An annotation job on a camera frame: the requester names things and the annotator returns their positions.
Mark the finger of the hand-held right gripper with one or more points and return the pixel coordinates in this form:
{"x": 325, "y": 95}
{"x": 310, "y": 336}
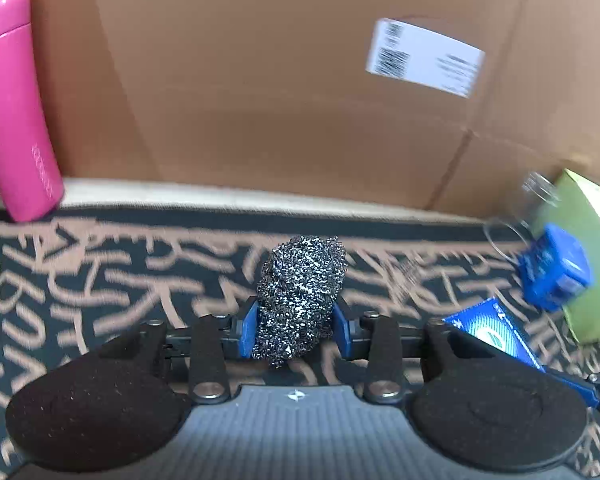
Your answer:
{"x": 575, "y": 387}

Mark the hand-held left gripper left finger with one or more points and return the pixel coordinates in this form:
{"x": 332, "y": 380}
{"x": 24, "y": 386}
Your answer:
{"x": 246, "y": 330}

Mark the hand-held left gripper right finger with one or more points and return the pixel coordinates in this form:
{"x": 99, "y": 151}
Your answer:
{"x": 342, "y": 327}

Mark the steel wool scrubber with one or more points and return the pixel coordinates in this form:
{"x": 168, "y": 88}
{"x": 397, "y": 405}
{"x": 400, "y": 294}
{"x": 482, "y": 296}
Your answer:
{"x": 300, "y": 295}

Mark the blue cube box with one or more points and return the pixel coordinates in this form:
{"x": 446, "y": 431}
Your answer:
{"x": 555, "y": 267}

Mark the light green open box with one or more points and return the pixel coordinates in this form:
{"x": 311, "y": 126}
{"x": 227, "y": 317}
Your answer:
{"x": 592, "y": 240}

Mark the black letter-printed mat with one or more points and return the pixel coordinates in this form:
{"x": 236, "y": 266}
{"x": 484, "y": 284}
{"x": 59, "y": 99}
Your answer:
{"x": 105, "y": 270}

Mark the clear glass cup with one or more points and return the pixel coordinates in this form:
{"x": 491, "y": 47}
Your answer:
{"x": 522, "y": 220}

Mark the large cardboard box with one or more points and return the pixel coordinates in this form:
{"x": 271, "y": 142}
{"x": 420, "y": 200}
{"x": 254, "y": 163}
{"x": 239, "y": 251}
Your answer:
{"x": 280, "y": 75}

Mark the white shipping label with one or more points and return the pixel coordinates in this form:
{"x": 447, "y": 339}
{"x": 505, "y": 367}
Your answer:
{"x": 425, "y": 57}

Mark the pink bottle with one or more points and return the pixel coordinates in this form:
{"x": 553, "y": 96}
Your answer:
{"x": 15, "y": 100}

